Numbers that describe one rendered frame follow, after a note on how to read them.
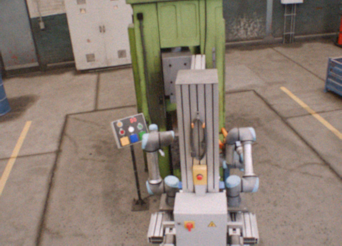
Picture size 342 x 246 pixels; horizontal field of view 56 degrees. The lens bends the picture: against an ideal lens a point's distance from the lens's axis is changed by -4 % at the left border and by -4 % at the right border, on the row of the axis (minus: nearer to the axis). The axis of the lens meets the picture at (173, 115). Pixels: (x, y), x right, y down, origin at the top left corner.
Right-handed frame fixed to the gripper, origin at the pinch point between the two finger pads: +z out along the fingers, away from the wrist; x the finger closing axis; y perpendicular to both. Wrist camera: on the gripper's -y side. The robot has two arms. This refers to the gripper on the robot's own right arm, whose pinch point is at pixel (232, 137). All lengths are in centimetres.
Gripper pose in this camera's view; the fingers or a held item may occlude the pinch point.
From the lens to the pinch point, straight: 333.8
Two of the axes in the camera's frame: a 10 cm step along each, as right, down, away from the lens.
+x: 9.8, -1.4, 1.3
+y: 0.7, 8.9, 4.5
